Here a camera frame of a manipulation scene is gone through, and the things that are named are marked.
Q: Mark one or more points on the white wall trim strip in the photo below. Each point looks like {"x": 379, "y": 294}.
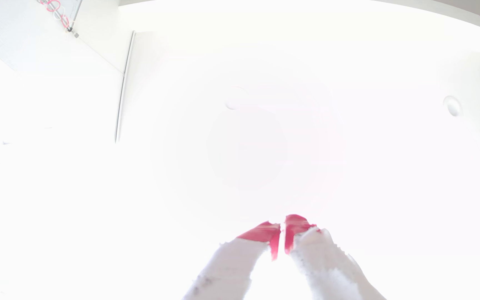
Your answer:
{"x": 124, "y": 83}

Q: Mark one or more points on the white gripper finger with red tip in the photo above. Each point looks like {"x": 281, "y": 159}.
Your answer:
{"x": 327, "y": 266}
{"x": 231, "y": 266}

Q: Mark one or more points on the round white ceiling fixture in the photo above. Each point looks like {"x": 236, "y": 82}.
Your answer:
{"x": 452, "y": 106}

